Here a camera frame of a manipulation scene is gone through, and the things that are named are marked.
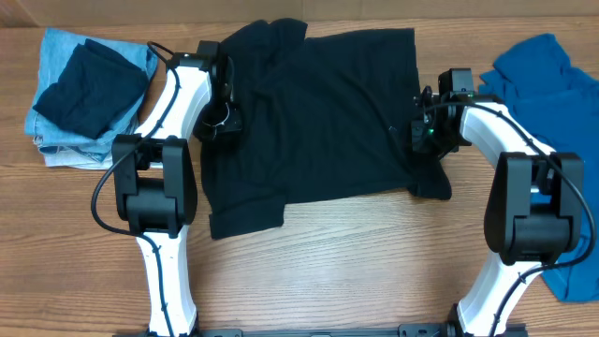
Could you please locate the black t-shirt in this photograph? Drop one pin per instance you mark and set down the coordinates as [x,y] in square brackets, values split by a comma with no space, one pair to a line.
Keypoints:
[322,118]

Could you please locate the folded dark navy garment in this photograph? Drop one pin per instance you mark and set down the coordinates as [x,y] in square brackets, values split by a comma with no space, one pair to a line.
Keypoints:
[96,85]

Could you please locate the cardboard back panel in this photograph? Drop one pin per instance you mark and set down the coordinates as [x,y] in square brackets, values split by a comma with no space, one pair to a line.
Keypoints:
[36,13]

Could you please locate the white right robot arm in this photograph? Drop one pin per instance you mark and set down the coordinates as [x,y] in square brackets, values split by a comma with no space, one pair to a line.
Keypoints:
[534,210]

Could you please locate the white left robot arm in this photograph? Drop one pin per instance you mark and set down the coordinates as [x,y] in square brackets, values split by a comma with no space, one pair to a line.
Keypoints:
[155,185]

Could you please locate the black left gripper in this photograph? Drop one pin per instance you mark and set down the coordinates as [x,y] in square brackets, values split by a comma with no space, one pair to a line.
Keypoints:
[204,133]

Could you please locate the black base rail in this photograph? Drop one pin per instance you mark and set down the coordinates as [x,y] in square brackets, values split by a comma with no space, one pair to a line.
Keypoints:
[327,332]

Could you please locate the blue t-shirt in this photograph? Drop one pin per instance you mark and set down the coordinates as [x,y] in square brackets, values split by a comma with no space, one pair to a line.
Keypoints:
[555,101]

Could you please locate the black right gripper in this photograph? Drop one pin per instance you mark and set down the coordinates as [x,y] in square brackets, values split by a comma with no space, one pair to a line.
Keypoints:
[419,129]

